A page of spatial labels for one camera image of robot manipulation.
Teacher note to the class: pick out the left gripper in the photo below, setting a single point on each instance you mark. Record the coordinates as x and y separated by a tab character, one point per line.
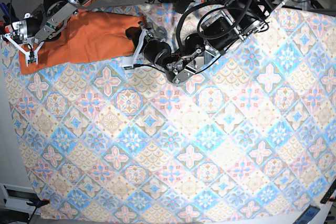
149	47

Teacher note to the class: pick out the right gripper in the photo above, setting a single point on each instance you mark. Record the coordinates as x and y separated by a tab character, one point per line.
23	35

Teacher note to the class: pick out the orange T-shirt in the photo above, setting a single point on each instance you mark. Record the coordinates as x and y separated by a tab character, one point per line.
88	37

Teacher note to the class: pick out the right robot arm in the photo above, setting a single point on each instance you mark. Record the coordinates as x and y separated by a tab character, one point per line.
44	24

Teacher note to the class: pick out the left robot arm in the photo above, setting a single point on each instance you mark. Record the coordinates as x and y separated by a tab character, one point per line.
204	33

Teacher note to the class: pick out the red black clamp left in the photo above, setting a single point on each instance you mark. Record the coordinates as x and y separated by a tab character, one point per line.
5	29

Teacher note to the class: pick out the patterned blue tile tablecloth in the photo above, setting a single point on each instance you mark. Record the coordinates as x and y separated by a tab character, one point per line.
253	136

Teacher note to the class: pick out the orange black clamp bottom left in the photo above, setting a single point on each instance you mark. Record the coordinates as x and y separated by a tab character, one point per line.
36	203

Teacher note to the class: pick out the smartphone with blue screen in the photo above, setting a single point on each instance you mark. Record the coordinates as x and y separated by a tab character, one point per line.
308	214

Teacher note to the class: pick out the black clamp bottom right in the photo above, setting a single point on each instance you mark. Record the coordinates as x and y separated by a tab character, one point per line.
326	198

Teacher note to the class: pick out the blue handled clamp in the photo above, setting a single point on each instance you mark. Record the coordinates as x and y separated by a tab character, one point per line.
9	13

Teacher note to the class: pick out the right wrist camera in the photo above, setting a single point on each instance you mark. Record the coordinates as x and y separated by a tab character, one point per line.
30	59

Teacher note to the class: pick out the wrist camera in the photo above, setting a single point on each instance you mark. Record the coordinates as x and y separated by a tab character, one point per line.
128	69
30	59

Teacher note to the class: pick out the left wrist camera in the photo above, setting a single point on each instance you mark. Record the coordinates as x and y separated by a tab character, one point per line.
128	69

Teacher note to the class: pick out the white window frame rail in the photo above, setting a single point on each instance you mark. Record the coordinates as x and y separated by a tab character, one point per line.
16	197

